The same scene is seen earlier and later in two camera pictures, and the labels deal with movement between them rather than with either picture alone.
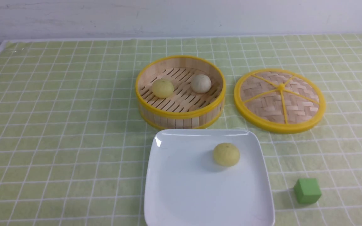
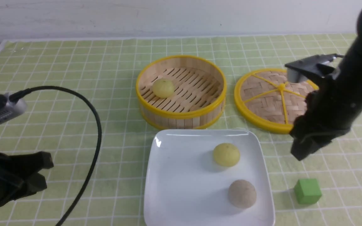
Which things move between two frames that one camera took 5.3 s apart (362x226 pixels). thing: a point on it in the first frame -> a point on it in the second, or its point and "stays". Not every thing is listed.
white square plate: (185, 186) stays
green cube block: (307, 191) stays
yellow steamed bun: (162, 88) stays
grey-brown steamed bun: (200, 83) -> (242, 193)
